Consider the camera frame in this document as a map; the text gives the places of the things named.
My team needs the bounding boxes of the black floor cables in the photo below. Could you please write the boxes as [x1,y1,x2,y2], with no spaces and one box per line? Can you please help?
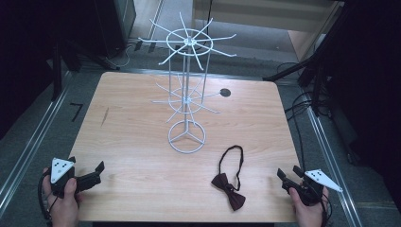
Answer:
[276,61,332,171]

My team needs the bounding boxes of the metal floor rail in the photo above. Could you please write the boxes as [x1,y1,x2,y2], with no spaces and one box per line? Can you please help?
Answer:
[302,91,365,227]
[0,70,74,209]

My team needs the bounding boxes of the dark red bow tie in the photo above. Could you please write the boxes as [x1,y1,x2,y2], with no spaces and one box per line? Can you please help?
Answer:
[210,144,247,212]

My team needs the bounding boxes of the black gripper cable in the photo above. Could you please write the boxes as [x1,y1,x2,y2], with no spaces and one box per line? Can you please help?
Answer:
[37,172,54,225]
[321,188,334,227]

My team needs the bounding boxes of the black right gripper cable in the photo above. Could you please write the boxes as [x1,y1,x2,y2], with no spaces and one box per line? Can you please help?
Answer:
[321,188,334,227]

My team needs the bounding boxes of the white floor cable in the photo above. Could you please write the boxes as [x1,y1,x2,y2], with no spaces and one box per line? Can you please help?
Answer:
[105,43,137,68]

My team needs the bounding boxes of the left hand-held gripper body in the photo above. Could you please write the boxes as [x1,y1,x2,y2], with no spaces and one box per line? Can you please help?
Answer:
[49,157,102,200]

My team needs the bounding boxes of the white wire display rack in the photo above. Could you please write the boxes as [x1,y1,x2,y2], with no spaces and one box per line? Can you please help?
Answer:
[137,11,237,155]

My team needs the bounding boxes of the black tripod stand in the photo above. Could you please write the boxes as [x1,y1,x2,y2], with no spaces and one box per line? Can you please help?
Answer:
[262,3,351,116]

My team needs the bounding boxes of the person's right hand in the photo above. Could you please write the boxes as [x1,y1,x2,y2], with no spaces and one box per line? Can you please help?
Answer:
[288,185,330,227]

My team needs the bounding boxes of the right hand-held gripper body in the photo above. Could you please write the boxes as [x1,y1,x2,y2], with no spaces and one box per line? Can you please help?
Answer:
[281,168,344,207]

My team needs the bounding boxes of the black computer case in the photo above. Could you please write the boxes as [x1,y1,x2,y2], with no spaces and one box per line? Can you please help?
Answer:
[94,0,137,59]

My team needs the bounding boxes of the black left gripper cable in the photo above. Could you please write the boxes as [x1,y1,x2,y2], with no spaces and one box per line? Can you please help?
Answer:
[37,172,54,225]

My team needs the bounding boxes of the black stand legs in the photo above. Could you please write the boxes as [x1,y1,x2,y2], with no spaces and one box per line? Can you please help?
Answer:
[46,37,121,102]

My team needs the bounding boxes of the person's left hand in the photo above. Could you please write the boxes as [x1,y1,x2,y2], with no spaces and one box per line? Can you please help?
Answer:
[42,166,84,227]

